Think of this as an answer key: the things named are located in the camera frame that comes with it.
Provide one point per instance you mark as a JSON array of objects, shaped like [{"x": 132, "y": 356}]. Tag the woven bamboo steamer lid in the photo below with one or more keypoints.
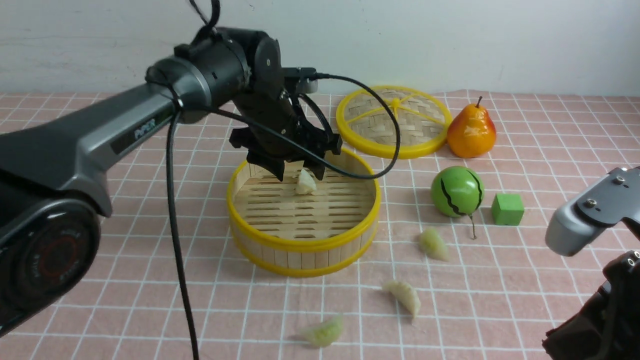
[{"x": 368, "y": 126}]

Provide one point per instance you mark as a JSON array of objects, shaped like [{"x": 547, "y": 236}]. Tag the bamboo steamer tray yellow rims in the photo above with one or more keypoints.
[{"x": 301, "y": 235}]

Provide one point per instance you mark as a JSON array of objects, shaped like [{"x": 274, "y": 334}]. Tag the pink checkered tablecloth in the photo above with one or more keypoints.
[{"x": 494, "y": 300}]

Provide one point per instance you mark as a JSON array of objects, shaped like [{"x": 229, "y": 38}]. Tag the pale green dumpling front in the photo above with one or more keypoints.
[{"x": 325, "y": 333}]

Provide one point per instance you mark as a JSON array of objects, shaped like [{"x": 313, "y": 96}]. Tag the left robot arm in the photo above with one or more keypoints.
[{"x": 53, "y": 175}]

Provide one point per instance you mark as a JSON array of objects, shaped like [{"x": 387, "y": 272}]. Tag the orange yellow toy pear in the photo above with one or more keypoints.
[{"x": 472, "y": 133}]

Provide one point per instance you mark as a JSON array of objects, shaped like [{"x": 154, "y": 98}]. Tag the green foam cube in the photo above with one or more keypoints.
[{"x": 507, "y": 209}]

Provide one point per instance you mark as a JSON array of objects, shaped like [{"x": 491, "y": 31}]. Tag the green toy watermelon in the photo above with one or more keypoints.
[{"x": 457, "y": 192}]

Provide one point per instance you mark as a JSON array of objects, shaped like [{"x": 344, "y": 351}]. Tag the white dumpling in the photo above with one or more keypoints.
[
  {"x": 405, "y": 294},
  {"x": 306, "y": 184}
]

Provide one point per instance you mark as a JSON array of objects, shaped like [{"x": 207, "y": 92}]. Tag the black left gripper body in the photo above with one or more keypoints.
[{"x": 285, "y": 123}]

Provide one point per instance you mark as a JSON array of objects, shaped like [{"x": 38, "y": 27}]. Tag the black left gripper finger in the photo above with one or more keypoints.
[
  {"x": 315, "y": 164},
  {"x": 273, "y": 165}
]

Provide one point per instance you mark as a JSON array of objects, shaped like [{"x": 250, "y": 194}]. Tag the pale green dumpling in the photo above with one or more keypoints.
[
  {"x": 434, "y": 247},
  {"x": 325, "y": 333}
]

